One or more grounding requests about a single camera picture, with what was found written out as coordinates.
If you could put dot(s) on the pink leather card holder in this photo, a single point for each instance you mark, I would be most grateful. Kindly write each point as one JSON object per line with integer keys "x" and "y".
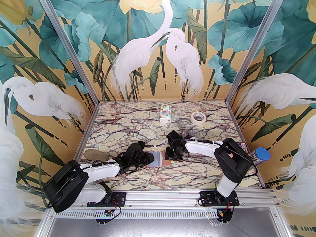
{"x": 167, "y": 162}

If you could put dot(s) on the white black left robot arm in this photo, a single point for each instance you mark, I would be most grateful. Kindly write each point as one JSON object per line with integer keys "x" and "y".
{"x": 103, "y": 169}

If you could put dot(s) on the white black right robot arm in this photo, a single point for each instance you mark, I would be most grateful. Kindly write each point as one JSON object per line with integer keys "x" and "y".
{"x": 202, "y": 148}

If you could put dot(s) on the cream masking tape roll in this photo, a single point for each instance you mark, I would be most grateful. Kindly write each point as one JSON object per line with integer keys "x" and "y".
{"x": 197, "y": 123}

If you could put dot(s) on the floral tissue pack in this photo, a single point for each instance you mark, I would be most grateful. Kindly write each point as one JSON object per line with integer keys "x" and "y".
{"x": 165, "y": 113}

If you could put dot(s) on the grey stone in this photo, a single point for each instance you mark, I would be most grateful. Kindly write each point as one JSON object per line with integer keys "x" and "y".
{"x": 95, "y": 155}

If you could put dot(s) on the green circuit board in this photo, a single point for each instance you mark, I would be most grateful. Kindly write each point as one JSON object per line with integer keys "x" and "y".
{"x": 107, "y": 214}

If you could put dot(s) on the colourful marker pen set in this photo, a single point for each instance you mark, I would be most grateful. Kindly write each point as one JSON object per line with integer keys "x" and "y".
{"x": 243, "y": 148}

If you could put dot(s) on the grey metal front panel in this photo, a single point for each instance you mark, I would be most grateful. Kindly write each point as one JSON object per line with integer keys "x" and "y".
{"x": 160, "y": 228}

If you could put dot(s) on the yellow power connector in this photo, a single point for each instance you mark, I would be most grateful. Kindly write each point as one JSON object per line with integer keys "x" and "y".
{"x": 222, "y": 213}

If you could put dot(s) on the clear jar blue lid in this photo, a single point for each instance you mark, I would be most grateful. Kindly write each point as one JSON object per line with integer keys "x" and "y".
{"x": 261, "y": 154}

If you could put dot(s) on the aluminium front rail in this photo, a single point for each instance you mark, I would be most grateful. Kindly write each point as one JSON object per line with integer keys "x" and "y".
{"x": 160, "y": 199}

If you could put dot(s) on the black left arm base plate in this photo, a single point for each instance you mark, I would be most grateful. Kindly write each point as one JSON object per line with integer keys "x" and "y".
{"x": 118, "y": 197}

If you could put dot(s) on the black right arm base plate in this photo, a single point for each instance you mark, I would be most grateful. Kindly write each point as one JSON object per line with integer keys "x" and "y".
{"x": 207, "y": 199}

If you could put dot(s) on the aluminium frame post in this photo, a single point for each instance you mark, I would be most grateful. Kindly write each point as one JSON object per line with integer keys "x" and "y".
{"x": 70, "y": 43}
{"x": 257, "y": 43}

